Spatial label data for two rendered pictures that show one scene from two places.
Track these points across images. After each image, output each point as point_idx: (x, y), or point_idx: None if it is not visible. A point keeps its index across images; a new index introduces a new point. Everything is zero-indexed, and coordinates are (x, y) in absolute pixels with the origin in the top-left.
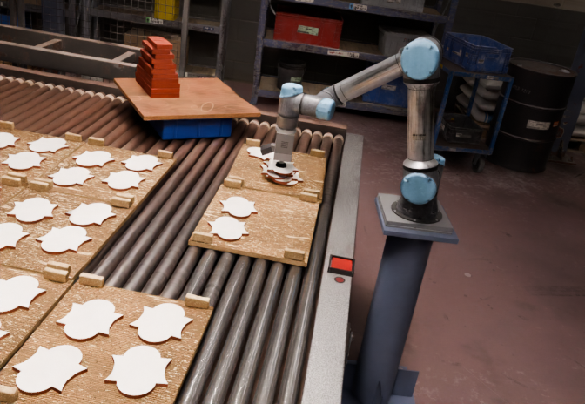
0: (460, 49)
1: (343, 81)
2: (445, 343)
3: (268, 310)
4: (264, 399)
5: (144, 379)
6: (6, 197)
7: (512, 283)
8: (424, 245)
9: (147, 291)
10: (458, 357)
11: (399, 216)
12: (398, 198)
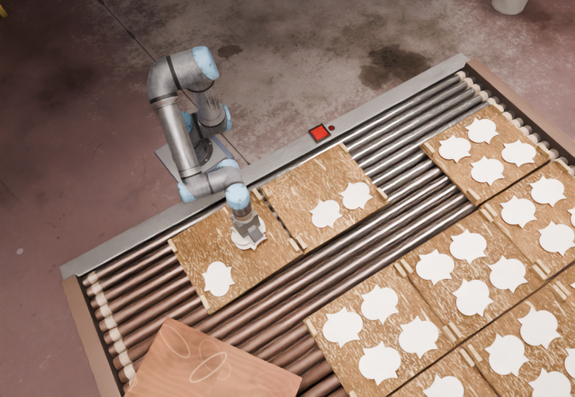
0: None
1: (191, 163)
2: (136, 220)
3: (391, 133)
4: (437, 97)
5: (483, 125)
6: (483, 334)
7: (9, 218)
8: None
9: (441, 180)
10: (145, 207)
11: (211, 154)
12: (178, 172)
